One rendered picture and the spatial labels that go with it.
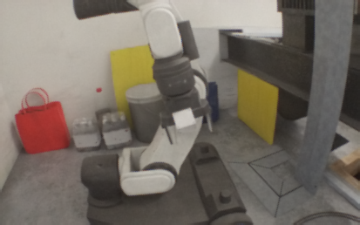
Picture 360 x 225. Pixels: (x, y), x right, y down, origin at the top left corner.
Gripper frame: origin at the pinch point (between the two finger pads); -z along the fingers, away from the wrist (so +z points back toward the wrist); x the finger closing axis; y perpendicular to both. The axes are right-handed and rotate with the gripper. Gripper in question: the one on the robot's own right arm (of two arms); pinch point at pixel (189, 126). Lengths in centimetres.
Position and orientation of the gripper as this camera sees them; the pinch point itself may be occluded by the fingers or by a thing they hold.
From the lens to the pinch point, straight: 62.2
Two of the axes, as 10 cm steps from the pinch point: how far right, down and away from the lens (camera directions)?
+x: 9.5, -3.0, 0.3
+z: -2.6, -8.6, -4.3
